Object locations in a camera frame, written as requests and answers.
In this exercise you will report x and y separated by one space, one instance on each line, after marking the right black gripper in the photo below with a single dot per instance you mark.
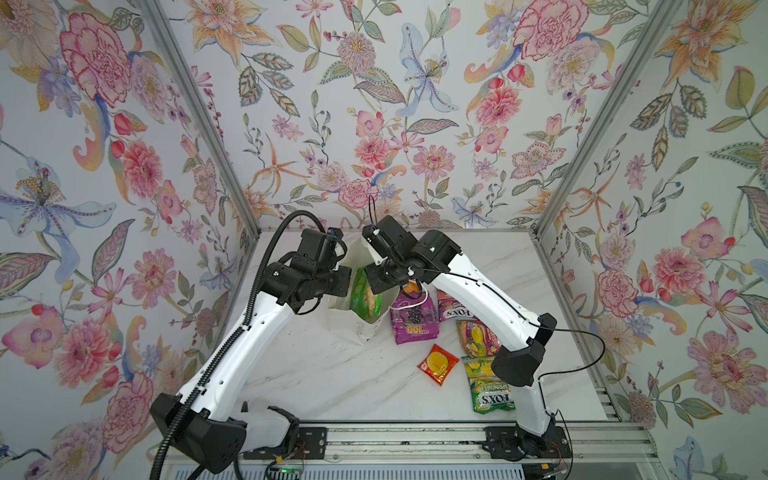
384 279

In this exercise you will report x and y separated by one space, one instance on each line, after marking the small red snack packet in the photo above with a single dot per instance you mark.
438 364

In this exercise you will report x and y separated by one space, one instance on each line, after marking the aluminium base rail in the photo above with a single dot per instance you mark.
471 442

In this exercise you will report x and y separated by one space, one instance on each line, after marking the small orange snack packet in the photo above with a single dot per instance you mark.
412 289

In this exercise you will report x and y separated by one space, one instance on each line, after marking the green Lays chips bag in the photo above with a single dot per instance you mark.
366 305

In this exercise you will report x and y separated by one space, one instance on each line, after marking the pink Foxs candy bag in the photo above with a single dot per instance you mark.
449 308

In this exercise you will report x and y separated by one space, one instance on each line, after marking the green Foxs candy bag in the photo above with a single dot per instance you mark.
488 392

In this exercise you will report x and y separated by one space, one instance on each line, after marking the white paper gift bag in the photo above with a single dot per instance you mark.
344 322

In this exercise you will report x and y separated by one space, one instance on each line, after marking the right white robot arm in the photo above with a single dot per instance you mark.
437 260

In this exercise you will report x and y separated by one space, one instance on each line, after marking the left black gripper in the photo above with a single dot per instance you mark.
339 282

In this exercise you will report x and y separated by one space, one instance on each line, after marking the orange Foxs candy bag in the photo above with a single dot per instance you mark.
476 339

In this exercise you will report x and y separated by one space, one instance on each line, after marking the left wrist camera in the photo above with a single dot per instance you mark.
336 243

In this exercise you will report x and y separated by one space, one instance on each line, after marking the purple snack bag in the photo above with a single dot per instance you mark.
414 318

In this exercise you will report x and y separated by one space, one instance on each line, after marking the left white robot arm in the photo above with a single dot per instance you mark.
204 420

